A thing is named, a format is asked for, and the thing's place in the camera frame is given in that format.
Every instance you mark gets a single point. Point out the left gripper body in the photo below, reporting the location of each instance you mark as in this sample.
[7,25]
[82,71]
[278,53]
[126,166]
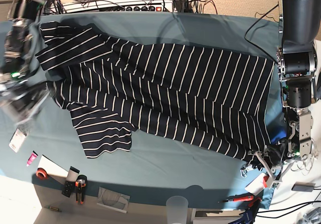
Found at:
[276,155]

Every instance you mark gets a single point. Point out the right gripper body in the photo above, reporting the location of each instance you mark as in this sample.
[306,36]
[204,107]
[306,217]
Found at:
[23,103]

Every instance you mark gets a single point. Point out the navy white striped t-shirt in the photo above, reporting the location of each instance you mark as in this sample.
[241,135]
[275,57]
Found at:
[208,97]

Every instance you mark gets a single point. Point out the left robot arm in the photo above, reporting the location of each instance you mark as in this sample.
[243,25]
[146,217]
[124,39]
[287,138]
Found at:
[299,22]

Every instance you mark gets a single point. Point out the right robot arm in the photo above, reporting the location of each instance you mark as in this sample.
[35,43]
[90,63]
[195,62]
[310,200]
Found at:
[20,44]

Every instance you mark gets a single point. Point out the blue box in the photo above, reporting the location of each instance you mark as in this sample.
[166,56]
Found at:
[276,135]

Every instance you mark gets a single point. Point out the metal carabiner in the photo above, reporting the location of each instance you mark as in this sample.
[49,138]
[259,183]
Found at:
[247,168]

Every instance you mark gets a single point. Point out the red cube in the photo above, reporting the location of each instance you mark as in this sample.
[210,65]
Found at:
[265,178]

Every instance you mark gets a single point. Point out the grey adapter box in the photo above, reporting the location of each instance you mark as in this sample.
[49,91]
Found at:
[303,187]

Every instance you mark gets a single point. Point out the white card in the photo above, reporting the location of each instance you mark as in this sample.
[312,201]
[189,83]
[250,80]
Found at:
[256,186]

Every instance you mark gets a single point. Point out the plastic blister pack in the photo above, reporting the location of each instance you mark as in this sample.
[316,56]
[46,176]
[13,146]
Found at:
[18,139]

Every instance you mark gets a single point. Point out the red screwdriver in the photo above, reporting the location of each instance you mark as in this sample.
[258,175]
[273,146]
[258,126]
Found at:
[239,199]

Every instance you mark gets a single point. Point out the pink tube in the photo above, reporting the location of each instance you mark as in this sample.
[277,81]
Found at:
[32,157]

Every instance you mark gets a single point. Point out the blue clamp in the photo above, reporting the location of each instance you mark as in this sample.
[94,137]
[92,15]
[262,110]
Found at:
[249,215]

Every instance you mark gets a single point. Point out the orange tape roll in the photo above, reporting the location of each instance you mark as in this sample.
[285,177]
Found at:
[41,174]

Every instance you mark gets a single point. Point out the white paper sheet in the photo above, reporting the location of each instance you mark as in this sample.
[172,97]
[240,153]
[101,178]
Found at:
[51,167]

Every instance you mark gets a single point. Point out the black remote control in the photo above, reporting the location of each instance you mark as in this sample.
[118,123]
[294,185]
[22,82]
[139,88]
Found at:
[70,180]

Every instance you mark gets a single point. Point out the frosted plastic cup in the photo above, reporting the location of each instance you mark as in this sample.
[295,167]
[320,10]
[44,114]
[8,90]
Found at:
[177,210]

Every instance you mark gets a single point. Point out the orange black pliers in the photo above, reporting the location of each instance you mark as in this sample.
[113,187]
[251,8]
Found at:
[80,188]

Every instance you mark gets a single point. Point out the power strip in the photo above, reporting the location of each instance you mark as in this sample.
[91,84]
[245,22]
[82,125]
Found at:
[138,8]

